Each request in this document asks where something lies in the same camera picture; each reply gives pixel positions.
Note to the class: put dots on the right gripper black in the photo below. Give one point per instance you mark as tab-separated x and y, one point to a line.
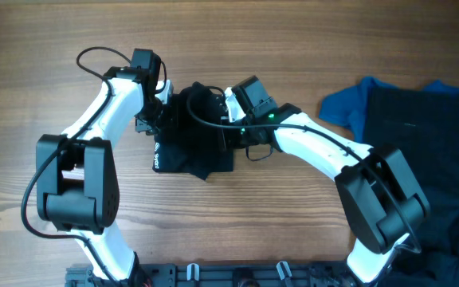
225	138

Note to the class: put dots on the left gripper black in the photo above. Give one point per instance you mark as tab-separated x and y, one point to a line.
142	123

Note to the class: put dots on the black t-shirt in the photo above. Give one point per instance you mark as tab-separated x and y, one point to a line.
188	146

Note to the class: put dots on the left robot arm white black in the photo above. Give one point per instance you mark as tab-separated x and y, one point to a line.
76	182

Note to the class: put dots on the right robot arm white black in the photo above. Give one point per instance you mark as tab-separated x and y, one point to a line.
382	200

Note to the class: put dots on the dark clothes pile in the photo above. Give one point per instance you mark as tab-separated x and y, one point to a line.
425	127

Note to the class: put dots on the blue garment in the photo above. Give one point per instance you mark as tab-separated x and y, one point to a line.
348	107

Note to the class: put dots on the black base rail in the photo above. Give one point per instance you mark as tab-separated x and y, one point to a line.
316	274

